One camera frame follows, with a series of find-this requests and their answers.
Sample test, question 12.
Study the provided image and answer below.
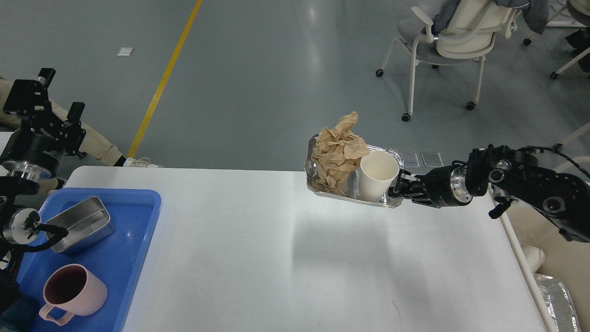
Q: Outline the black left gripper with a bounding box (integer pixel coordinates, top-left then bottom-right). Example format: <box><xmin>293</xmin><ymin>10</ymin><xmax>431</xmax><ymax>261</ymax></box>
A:
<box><xmin>1</xmin><ymin>68</ymin><xmax>87</xmax><ymax>181</ymax></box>

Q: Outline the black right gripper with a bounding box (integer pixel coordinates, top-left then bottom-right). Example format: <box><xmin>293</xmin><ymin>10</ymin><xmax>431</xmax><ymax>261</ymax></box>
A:
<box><xmin>387</xmin><ymin>165</ymin><xmax>473</xmax><ymax>208</ymax></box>

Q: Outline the aluminium foil container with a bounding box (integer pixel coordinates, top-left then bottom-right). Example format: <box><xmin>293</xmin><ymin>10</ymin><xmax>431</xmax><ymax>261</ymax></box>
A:
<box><xmin>304</xmin><ymin>134</ymin><xmax>404</xmax><ymax>208</ymax></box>

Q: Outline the white paper cup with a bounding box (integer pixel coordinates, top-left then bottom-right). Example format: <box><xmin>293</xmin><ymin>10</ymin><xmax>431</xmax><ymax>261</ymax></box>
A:
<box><xmin>358</xmin><ymin>150</ymin><xmax>400</xmax><ymax>202</ymax></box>

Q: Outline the brown paper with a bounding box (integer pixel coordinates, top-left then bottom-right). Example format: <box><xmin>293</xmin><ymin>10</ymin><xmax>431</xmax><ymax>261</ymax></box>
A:
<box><xmin>311</xmin><ymin>112</ymin><xmax>370</xmax><ymax>196</ymax></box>

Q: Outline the stainless steel rectangular tray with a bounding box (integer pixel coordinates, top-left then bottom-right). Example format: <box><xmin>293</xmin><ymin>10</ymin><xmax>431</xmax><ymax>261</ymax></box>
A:
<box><xmin>47</xmin><ymin>196</ymin><xmax>115</xmax><ymax>256</ymax></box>

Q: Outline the pink plastic mug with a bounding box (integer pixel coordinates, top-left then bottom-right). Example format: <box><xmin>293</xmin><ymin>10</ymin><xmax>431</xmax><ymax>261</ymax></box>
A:
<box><xmin>38</xmin><ymin>263</ymin><xmax>109</xmax><ymax>326</ymax></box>

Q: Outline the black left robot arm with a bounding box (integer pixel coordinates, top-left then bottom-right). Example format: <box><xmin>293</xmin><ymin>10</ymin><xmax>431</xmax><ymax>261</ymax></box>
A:
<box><xmin>1</xmin><ymin>68</ymin><xmax>86</xmax><ymax>331</ymax></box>

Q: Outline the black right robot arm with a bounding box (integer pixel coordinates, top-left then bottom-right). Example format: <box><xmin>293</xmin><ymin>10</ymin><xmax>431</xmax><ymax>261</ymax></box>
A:
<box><xmin>386</xmin><ymin>145</ymin><xmax>590</xmax><ymax>243</ymax></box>

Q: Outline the floor outlet plate right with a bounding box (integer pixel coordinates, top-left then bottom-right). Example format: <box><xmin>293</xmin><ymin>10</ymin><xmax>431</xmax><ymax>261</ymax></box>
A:
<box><xmin>420</xmin><ymin>151</ymin><xmax>444</xmax><ymax>168</ymax></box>

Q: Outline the person in beige trousers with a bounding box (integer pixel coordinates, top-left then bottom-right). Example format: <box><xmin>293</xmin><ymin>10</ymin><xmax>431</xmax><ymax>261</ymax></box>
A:
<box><xmin>0</xmin><ymin>78</ymin><xmax>126</xmax><ymax>194</ymax></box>

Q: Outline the white floor marker tile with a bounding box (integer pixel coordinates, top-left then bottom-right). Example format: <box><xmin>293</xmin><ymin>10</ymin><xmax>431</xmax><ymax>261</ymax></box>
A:
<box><xmin>116</xmin><ymin>47</ymin><xmax>135</xmax><ymax>57</ymax></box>

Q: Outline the white sneaker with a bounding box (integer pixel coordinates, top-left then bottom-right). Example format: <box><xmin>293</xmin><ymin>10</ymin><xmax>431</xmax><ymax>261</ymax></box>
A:
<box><xmin>123</xmin><ymin>157</ymin><xmax>164</xmax><ymax>168</ymax></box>

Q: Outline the white office chair grey seat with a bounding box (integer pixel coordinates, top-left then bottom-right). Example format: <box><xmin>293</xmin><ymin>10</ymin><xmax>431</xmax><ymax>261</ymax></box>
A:
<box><xmin>375</xmin><ymin>0</ymin><xmax>529</xmax><ymax>122</ymax></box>

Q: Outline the blue plastic tray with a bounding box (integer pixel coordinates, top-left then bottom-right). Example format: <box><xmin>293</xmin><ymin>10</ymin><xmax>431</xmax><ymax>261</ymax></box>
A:
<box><xmin>18</xmin><ymin>188</ymin><xmax>161</xmax><ymax>332</ymax></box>

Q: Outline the beige plastic bin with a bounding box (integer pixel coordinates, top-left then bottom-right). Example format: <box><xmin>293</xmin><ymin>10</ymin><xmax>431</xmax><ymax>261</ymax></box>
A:
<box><xmin>504</xmin><ymin>200</ymin><xmax>590</xmax><ymax>332</ymax></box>

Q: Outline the foil piece in bin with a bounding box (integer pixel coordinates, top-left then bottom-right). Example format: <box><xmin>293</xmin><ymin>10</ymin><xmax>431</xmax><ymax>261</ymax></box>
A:
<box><xmin>534</xmin><ymin>273</ymin><xmax>581</xmax><ymax>332</ymax></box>

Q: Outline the white chair base right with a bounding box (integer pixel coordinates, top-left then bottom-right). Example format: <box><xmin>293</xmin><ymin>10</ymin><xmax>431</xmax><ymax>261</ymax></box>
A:
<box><xmin>522</xmin><ymin>0</ymin><xmax>590</xmax><ymax>179</ymax></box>

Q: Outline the grey jacket on chair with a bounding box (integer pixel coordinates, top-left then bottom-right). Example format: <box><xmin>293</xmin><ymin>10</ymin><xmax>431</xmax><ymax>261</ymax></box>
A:
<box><xmin>431</xmin><ymin>0</ymin><xmax>549</xmax><ymax>34</ymax></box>

